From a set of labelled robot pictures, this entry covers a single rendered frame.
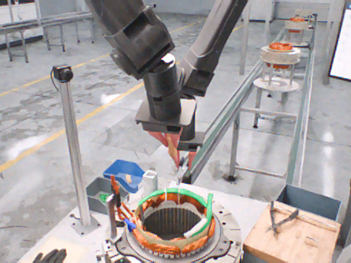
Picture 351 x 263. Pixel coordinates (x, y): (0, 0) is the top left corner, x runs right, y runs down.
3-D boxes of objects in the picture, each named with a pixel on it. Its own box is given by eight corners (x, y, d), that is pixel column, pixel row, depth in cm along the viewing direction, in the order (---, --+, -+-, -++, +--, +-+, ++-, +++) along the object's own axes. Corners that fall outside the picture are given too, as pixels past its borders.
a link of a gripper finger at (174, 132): (158, 131, 70) (151, 98, 63) (191, 134, 68) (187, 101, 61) (148, 155, 65) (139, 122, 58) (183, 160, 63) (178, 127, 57)
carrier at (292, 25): (274, 41, 467) (276, 20, 454) (295, 40, 481) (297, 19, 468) (292, 47, 435) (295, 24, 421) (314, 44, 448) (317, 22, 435)
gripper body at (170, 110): (146, 103, 64) (139, 72, 59) (197, 107, 61) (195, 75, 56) (135, 126, 60) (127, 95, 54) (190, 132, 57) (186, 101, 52)
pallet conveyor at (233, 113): (291, 41, 927) (295, 11, 893) (313, 42, 906) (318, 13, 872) (168, 283, 191) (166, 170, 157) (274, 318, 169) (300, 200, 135)
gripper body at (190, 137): (167, 135, 88) (166, 110, 85) (205, 138, 87) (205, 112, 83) (162, 146, 83) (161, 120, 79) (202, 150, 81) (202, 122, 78)
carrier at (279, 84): (262, 75, 305) (265, 43, 292) (303, 82, 286) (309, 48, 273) (246, 86, 275) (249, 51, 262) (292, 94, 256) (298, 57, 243)
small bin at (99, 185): (132, 198, 138) (130, 184, 135) (114, 218, 127) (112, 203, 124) (99, 190, 144) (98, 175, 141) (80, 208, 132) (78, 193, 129)
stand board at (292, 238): (269, 206, 93) (270, 199, 92) (339, 231, 83) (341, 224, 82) (241, 250, 78) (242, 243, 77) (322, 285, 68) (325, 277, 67)
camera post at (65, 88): (91, 225, 123) (70, 80, 98) (85, 229, 121) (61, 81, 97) (88, 221, 125) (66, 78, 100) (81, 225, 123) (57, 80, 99)
